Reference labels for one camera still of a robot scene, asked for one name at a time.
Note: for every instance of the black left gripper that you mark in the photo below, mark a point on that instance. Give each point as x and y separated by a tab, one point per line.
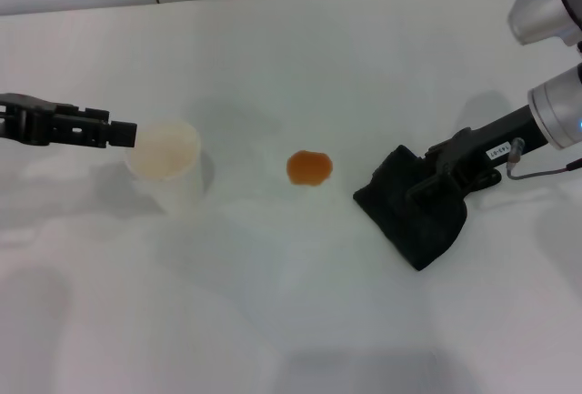
25	118

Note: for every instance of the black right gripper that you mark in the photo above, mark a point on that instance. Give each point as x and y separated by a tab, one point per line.
504	139

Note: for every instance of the dark blue rag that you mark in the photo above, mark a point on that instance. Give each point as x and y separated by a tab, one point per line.
400	225

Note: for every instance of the white paper cup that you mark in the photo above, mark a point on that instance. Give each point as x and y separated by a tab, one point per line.
177	180

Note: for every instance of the brown water stain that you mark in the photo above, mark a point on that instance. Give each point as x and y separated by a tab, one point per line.
309	168

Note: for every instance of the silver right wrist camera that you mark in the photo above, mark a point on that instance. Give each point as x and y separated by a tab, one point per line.
541	7

